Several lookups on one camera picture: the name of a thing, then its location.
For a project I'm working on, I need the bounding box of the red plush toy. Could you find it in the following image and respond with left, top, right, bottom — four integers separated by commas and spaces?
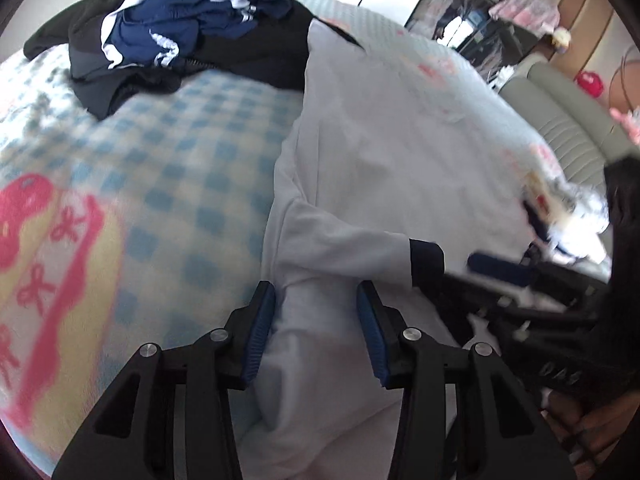
574, 70, 604, 98

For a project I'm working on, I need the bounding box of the white shirt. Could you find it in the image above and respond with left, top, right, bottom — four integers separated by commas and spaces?
237, 19, 617, 480

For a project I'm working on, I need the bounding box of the pink printed hanging cloth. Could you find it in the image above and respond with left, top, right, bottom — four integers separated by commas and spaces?
488, 0, 561, 39

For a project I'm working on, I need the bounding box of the bed with checked blanket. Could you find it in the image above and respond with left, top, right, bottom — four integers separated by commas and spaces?
0, 0, 617, 477

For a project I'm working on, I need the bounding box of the pile of dark clothes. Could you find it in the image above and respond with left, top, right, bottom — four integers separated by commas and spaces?
22, 0, 211, 122

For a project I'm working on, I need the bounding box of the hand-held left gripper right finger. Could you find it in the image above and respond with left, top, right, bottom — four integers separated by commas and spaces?
356, 280, 573, 480

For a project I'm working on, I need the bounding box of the pink and white plush toy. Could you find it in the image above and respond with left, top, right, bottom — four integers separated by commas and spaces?
609, 104, 640, 145

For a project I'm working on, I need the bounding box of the grey-green padded headboard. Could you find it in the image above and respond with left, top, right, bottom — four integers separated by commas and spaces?
499, 59, 640, 197

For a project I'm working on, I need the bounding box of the folded navy garment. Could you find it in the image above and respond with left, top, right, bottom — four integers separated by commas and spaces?
521, 199, 553, 242

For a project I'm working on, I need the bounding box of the white wall charger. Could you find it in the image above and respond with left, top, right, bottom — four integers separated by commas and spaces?
492, 66, 516, 92

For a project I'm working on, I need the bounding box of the yellow and white plush toy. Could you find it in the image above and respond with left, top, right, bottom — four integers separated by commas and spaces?
549, 26, 574, 54

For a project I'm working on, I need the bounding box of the glass-door wardrobe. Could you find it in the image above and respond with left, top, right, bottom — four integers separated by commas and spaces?
404, 0, 539, 69

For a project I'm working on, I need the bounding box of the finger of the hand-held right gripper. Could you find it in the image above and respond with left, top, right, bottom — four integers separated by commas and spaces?
467, 252, 536, 289
440, 272, 601, 328

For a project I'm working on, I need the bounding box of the black garment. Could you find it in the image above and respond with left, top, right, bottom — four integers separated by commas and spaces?
175, 0, 364, 96

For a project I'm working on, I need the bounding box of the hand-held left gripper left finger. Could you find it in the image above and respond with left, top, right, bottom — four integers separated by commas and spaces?
52, 280, 277, 480

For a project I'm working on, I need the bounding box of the navy blue garment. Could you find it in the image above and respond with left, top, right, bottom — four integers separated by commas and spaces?
100, 0, 294, 71

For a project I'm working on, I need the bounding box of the thin metal hoop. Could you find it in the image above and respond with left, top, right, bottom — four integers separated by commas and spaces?
616, 44, 640, 112

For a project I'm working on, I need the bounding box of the folded blue printed garment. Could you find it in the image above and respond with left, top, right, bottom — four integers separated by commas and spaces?
552, 177, 612, 236

